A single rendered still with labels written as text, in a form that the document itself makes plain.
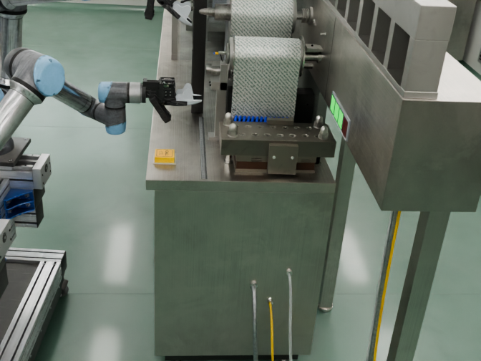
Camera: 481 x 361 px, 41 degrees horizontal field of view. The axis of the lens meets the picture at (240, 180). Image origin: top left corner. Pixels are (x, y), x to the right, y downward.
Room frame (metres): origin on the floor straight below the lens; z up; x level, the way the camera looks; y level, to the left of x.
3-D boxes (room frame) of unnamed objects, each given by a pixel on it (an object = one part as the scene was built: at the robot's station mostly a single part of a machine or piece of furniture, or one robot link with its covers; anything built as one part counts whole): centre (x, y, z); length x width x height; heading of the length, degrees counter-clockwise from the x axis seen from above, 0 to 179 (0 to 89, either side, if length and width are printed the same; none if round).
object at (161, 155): (2.08, 0.28, 0.91); 0.07 x 0.07 x 0.02; 6
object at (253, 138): (2.11, -0.12, 1.00); 0.40 x 0.16 x 0.06; 96
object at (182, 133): (3.21, 0.13, 0.88); 2.52 x 0.66 x 0.04; 6
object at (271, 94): (2.22, -0.07, 1.12); 0.23 x 0.01 x 0.18; 96
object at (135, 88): (2.18, 0.39, 1.11); 0.08 x 0.05 x 0.08; 6
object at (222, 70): (2.30, 0.11, 1.05); 0.06 x 0.05 x 0.31; 96
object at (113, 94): (2.17, 0.47, 1.11); 0.11 x 0.08 x 0.09; 96
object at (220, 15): (2.51, 0.12, 1.33); 0.06 x 0.06 x 0.06; 6
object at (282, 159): (2.02, -0.14, 0.96); 0.10 x 0.03 x 0.11; 96
